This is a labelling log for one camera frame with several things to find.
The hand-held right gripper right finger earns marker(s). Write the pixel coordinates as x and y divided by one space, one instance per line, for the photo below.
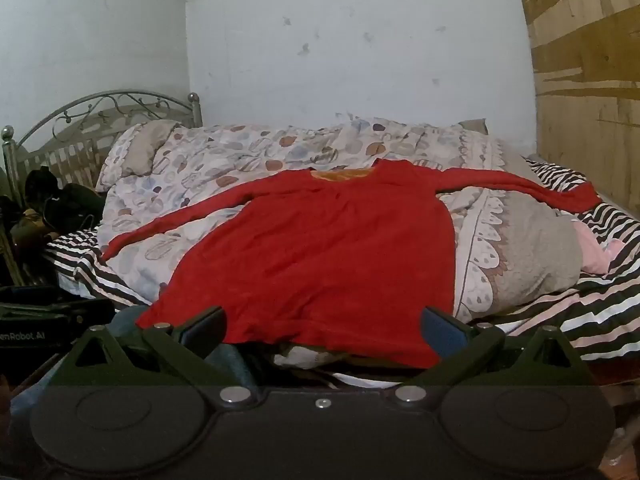
436 331

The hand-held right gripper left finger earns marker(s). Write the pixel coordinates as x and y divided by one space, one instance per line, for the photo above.
206 329

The red long-sleeved shirt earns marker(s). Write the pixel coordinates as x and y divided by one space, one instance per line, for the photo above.
320 260

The pile of dark clothes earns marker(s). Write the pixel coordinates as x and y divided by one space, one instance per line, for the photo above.
45 200

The dotted patterned quilt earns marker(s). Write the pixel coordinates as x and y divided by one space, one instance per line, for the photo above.
210 170

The black and white striped sheet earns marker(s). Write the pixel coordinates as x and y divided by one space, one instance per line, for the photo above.
600 310

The pink cloth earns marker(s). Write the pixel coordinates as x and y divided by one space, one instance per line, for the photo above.
592 247

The beige pillow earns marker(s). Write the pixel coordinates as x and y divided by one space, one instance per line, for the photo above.
145 147

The metal bed headboard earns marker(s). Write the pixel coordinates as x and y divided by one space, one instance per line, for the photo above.
193 110

